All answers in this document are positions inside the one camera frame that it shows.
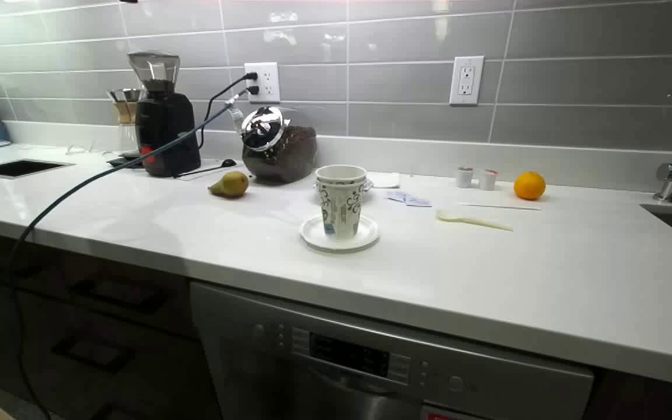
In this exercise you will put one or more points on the patterned paper cup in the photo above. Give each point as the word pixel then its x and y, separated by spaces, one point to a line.
pixel 338 188

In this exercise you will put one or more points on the white saucer plate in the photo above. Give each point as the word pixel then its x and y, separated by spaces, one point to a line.
pixel 314 235

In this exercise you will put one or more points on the blue white sugar packet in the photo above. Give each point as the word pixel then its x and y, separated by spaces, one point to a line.
pixel 406 200

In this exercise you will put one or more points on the cream plastic spoon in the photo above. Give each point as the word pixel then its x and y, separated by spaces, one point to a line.
pixel 467 218

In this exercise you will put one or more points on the yellow-green pear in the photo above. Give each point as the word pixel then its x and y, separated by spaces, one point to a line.
pixel 232 186

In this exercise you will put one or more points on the left creamer pod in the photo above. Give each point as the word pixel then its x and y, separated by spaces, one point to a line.
pixel 466 177

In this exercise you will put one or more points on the creamer pod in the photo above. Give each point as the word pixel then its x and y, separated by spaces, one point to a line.
pixel 466 177
pixel 489 181

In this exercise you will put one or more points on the right creamer pod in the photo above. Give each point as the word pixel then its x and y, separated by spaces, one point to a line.
pixel 489 181

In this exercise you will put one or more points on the stainless dishwasher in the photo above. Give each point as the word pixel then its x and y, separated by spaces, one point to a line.
pixel 284 359

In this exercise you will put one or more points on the orange fruit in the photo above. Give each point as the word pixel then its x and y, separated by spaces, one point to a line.
pixel 531 186

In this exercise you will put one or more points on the black coffee grinder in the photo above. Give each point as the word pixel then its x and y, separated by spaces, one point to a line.
pixel 163 119

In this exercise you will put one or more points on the glass with utensils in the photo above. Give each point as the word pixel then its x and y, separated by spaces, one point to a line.
pixel 126 105

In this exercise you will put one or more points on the dark cabinet drawers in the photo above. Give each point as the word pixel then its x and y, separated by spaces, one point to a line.
pixel 93 340

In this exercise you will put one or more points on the black induction cooktop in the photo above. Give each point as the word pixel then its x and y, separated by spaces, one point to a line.
pixel 27 166

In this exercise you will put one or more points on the left wall outlet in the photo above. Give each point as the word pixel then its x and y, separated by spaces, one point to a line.
pixel 266 83

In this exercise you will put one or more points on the wall outlet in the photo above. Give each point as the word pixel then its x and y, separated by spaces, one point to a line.
pixel 266 83
pixel 466 79

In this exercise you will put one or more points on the right wall outlet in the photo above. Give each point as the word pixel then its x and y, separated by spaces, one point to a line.
pixel 466 79

